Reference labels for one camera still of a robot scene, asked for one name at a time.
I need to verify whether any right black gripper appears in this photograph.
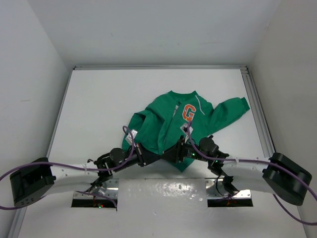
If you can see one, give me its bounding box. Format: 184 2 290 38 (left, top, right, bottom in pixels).
160 135 211 164

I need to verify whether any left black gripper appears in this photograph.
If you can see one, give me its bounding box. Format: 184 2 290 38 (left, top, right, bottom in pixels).
113 142 160 172

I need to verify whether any green zip-up jacket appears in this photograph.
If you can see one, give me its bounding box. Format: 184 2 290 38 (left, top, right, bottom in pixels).
120 90 250 173

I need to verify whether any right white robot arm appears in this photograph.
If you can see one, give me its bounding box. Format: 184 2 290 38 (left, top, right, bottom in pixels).
161 137 312 206

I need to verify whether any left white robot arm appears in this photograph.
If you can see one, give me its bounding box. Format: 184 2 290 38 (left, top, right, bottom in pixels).
9 144 160 208

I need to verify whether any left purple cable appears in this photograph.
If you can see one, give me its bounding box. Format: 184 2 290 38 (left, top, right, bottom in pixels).
0 125 136 211

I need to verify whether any purple cable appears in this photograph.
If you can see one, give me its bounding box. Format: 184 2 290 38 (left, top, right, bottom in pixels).
187 121 317 226
0 125 136 211

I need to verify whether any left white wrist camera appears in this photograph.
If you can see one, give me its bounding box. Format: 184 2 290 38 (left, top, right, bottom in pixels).
125 129 138 146

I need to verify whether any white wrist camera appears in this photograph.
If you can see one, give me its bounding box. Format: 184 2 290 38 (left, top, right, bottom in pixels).
180 123 193 136
125 129 138 146

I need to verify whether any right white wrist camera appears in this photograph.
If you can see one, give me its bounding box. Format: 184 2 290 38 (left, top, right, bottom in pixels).
180 123 193 136

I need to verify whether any metal base plate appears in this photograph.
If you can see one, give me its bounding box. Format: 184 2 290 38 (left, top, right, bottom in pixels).
74 178 251 199

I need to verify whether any aluminium frame rail right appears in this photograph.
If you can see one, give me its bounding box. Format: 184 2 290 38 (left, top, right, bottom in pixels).
241 67 275 157

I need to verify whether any aluminium frame rail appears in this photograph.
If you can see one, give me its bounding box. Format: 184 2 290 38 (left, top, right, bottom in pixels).
73 65 248 70
241 67 275 157

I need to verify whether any aluminium frame rail back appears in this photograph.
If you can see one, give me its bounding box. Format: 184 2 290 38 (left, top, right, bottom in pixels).
73 65 248 70

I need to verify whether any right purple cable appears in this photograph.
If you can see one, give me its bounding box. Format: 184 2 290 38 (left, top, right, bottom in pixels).
187 121 317 226

